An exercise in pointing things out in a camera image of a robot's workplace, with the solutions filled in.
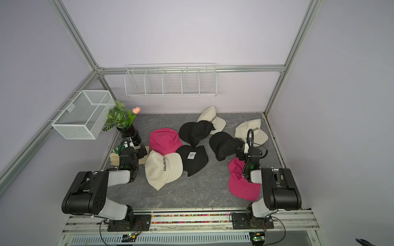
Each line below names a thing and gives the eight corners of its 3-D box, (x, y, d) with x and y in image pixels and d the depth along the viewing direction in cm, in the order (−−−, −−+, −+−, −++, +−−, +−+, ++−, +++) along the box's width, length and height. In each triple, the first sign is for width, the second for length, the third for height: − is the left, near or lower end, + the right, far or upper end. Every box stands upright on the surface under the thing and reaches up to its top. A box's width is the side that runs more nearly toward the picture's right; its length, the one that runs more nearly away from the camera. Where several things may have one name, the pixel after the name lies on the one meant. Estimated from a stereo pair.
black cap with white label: (188, 176, 90) (187, 172, 86) (176, 153, 100) (175, 149, 96) (212, 163, 95) (212, 160, 91) (198, 142, 105) (198, 138, 101)
